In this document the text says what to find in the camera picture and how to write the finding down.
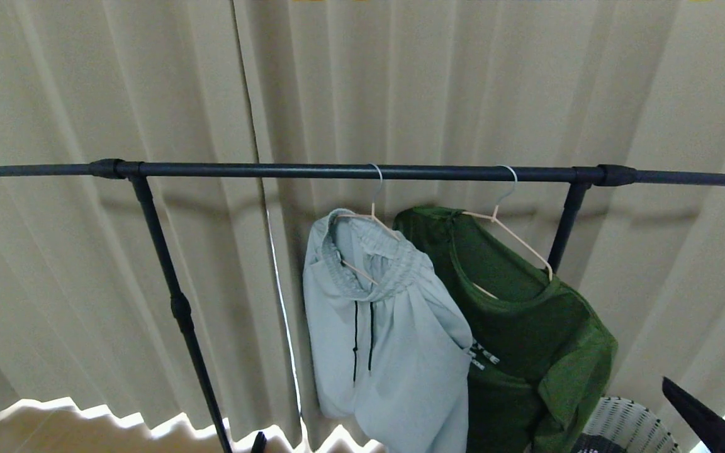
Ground pale grey shorts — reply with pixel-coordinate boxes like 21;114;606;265
302;208;474;453

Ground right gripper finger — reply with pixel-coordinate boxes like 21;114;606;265
662;376;725;453

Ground beige curtain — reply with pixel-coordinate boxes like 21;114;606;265
0;0;725;441

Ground pink clothes hanger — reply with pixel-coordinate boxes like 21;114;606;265
336;163;401;286
461;165;554;300

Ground black clothes rack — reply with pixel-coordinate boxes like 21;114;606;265
0;158;725;453

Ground white laundry basket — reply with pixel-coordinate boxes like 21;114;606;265
571;396;682;453

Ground green garment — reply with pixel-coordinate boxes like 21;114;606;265
393;205;619;453

